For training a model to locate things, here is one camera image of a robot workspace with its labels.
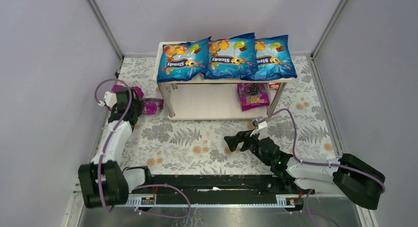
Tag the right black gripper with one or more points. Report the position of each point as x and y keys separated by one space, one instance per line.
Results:
x=247 y=144

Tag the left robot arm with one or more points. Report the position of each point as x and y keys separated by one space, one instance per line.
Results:
x=103 y=183

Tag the white wooden two-tier shelf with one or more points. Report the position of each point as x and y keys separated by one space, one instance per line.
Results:
x=212 y=99

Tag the floral patterned table mat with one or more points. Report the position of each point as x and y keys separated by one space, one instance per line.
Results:
x=198 y=147

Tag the slotted cable duct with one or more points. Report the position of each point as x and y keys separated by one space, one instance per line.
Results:
x=177 y=201

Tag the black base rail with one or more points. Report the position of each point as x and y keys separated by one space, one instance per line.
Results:
x=160 y=185

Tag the red white packet behind shelf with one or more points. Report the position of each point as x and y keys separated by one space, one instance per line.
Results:
x=274 y=86

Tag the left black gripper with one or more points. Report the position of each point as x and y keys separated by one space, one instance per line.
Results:
x=137 y=101

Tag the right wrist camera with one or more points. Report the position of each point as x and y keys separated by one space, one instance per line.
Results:
x=259 y=124

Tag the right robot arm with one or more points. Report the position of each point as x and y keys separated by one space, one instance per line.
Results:
x=348 y=175

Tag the purple candy bag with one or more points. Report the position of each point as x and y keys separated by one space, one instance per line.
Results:
x=252 y=95
x=152 y=106
x=137 y=90

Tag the blue Slendy bag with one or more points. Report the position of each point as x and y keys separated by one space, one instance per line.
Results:
x=182 y=61
x=231 y=57
x=273 y=60

